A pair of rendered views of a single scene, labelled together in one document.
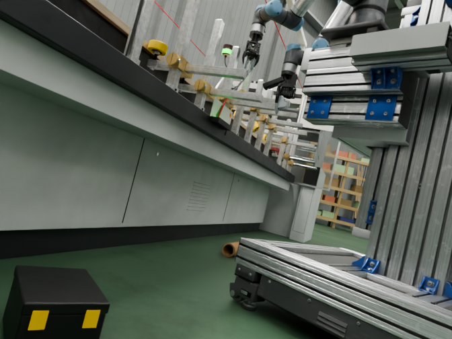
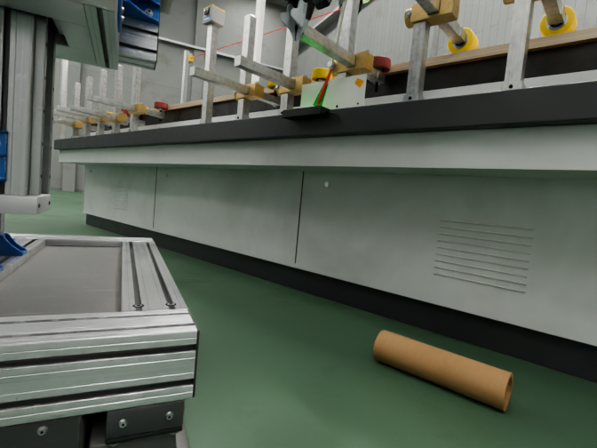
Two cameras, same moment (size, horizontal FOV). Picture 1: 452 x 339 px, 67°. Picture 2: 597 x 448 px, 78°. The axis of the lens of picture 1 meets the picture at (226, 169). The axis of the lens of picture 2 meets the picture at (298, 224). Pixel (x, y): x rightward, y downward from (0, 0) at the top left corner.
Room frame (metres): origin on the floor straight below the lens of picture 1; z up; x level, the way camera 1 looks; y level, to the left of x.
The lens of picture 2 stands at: (2.09, -1.10, 0.41)
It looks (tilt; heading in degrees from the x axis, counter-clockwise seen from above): 4 degrees down; 109
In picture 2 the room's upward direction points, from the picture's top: 5 degrees clockwise
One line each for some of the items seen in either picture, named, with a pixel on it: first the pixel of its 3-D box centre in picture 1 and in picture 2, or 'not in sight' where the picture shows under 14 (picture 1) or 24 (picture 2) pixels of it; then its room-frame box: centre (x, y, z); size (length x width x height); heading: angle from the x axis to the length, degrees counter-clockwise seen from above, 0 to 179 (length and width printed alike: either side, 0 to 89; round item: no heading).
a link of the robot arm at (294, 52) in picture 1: (292, 56); not in sight; (1.72, -0.19, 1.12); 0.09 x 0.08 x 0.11; 89
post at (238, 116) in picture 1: (242, 98); (422, 21); (2.03, 0.00, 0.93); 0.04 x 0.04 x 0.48; 68
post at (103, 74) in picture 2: not in sight; (101, 105); (-0.06, 0.85, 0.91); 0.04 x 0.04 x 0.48; 68
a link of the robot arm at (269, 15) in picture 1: (273, 11); not in sight; (1.69, -0.04, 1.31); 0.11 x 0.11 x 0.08; 24
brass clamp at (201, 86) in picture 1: (205, 89); (292, 86); (1.58, 0.18, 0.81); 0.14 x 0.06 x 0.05; 158
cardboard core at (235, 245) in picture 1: (236, 248); (437, 365); (2.16, -0.18, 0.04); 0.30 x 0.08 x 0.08; 158
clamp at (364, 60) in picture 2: (225, 99); (351, 65); (1.82, 0.09, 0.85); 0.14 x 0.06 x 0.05; 158
